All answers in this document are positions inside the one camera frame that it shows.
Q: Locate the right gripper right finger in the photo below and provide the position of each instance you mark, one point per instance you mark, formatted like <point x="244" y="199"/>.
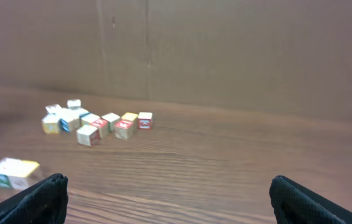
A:
<point x="295" y="204"/>

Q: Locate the letter L wooden block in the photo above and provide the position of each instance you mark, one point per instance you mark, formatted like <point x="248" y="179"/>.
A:
<point x="24" y="174"/>

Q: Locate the far right white block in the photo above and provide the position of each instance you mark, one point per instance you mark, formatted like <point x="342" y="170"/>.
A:
<point x="145" y="120"/>

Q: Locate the sailboat blue wooden block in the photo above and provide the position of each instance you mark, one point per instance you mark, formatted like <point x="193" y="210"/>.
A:
<point x="69" y="122"/>

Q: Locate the yellow top wooden block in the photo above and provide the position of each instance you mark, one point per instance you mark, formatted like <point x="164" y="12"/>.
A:
<point x="132" y="117"/>

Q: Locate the lower white wooden block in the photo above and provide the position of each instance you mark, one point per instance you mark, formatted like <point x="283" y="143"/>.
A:
<point x="87" y="135"/>

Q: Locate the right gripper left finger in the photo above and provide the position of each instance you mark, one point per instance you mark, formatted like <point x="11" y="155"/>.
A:
<point x="44" y="202"/>

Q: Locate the white tilted picture block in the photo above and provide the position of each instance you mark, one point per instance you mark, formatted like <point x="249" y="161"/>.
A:
<point x="112" y="119"/>

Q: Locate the cardboard panel at back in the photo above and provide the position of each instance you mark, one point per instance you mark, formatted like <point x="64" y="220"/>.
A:
<point x="289" y="57"/>

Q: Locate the blue sided picture block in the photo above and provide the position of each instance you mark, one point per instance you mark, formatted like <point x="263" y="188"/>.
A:
<point x="81" y="112"/>

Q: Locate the yellow sided gift block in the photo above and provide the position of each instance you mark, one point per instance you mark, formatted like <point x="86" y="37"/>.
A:
<point x="51" y="124"/>

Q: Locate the soccer ball wooden block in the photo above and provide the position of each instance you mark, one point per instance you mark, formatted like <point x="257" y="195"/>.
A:
<point x="53" y="109"/>

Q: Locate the red letter wooden block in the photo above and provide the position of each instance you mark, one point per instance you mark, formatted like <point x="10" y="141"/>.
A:
<point x="124" y="129"/>

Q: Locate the top red picture block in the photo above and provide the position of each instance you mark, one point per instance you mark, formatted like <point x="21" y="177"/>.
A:
<point x="74" y="104"/>

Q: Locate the ice cream wooden block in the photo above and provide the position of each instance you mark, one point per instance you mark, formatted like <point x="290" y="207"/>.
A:
<point x="65" y="112"/>

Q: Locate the green sided wooden block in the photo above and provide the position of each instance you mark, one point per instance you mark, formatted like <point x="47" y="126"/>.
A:
<point x="8" y="171"/>

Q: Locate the red face wooden block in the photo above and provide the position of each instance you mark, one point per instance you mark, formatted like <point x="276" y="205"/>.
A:
<point x="103" y="127"/>

